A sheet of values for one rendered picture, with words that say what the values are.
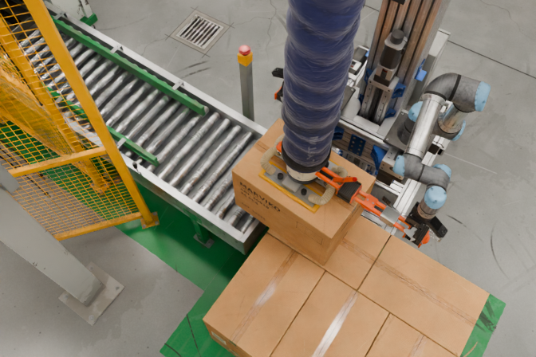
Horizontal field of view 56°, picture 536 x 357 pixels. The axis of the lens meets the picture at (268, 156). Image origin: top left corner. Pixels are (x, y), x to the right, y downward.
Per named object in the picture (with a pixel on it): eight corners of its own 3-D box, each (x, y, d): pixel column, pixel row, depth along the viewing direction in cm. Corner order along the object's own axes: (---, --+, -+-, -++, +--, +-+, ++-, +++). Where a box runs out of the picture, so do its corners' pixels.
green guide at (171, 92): (33, 14, 374) (29, 5, 366) (44, 6, 378) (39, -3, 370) (202, 116, 329) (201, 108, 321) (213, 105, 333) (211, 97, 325)
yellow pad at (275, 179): (258, 175, 249) (258, 170, 245) (269, 162, 253) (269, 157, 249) (314, 214, 239) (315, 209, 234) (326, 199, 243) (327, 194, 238)
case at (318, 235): (235, 204, 285) (230, 170, 251) (277, 155, 301) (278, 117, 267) (323, 266, 267) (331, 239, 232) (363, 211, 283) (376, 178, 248)
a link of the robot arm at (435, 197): (450, 188, 191) (445, 206, 187) (441, 200, 201) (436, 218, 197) (430, 180, 193) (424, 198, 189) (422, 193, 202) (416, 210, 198)
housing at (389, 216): (377, 219, 227) (380, 215, 223) (385, 208, 229) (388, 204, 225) (391, 228, 224) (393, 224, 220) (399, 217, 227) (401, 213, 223)
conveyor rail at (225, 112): (49, 22, 390) (40, 4, 374) (54, 18, 392) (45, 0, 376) (300, 172, 325) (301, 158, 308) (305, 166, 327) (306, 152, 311)
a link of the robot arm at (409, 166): (433, 60, 206) (393, 169, 197) (460, 68, 204) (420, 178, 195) (428, 72, 217) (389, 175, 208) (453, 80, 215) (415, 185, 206)
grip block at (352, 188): (334, 194, 233) (336, 189, 228) (346, 180, 237) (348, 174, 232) (349, 205, 230) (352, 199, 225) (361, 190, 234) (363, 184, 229)
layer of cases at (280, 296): (209, 333, 301) (202, 319, 266) (300, 207, 341) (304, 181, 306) (388, 468, 267) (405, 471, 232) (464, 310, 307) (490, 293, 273)
